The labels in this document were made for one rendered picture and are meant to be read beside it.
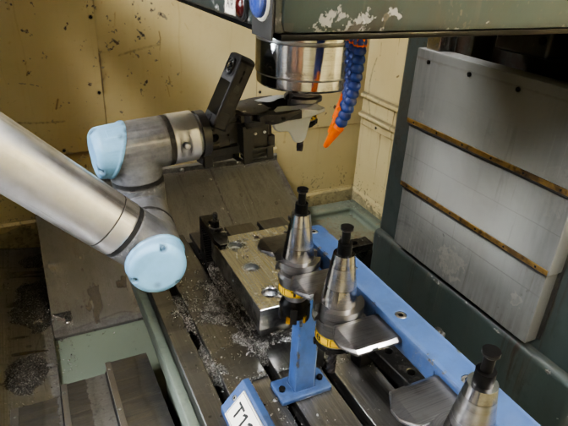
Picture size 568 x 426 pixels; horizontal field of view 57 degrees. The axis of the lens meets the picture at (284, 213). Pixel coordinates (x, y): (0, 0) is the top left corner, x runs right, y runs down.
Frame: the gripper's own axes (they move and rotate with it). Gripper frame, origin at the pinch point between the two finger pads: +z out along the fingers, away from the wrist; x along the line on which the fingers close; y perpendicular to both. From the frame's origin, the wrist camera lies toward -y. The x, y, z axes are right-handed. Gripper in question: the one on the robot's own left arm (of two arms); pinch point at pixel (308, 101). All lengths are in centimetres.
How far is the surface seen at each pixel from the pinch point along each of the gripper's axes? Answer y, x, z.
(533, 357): 54, 27, 39
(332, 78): -5.7, 8.0, -0.9
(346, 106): -5.0, 18.9, -6.2
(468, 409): 10, 53, -17
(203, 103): 29, -99, 19
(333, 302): 13.7, 31.9, -16.3
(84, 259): 63, -75, -33
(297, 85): -4.8, 6.1, -5.7
